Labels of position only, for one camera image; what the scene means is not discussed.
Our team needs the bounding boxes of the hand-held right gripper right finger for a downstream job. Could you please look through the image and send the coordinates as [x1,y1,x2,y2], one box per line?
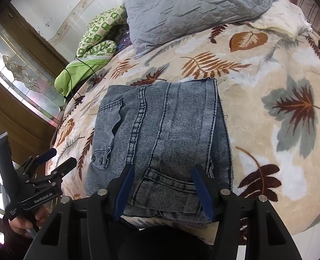
[191,164,303,260]

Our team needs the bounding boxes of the purple plastic bag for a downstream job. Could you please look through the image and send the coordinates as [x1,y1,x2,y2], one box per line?
[116,31,132,52]

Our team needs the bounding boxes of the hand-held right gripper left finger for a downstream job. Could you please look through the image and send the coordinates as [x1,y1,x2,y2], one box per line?
[23,164,136,260]

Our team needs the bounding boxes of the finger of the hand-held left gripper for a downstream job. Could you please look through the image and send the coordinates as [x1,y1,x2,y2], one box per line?
[24,156,78,188]
[15,148,58,178]

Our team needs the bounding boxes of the green patterned white blanket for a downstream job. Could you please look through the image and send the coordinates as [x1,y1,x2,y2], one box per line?
[54,5,129,97]

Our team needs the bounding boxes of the thin black cable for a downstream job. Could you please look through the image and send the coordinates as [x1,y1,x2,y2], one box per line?
[63,55,97,100]

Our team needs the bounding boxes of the person's left hand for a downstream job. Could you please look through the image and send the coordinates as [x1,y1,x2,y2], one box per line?
[8,204,50,239]

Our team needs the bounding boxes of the wooden door with glass panels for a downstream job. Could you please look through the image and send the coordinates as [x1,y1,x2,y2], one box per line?
[0,4,74,223]

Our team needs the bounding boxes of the striped pink fabric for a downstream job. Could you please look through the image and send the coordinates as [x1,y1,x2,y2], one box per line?
[289,0,320,34]

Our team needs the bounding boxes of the cream yellow-edged pillow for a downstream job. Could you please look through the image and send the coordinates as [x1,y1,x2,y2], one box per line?
[248,0,312,40]

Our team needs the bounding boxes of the leaf print beige blanket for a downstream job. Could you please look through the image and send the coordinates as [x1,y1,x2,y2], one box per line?
[45,19,320,247]

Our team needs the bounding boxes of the grey denim pants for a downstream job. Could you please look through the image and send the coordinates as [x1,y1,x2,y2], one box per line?
[84,78,234,229]

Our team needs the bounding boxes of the grey quilted pillow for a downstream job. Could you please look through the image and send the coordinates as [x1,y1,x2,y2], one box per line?
[121,0,280,59]

